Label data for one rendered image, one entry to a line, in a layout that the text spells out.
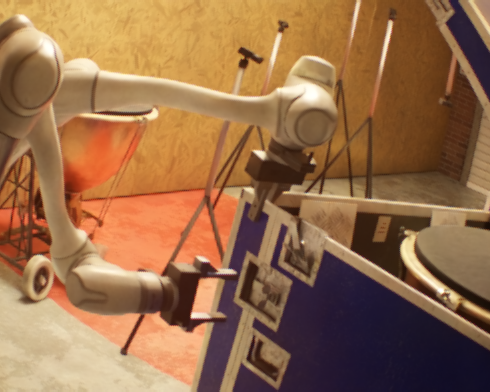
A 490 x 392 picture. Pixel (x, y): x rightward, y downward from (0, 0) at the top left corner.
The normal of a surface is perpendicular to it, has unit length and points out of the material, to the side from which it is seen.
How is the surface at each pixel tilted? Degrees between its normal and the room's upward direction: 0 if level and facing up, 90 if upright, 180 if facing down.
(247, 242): 90
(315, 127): 97
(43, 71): 85
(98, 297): 85
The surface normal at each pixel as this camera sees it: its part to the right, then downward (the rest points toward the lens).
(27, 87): 0.48, 0.22
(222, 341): -0.79, -0.06
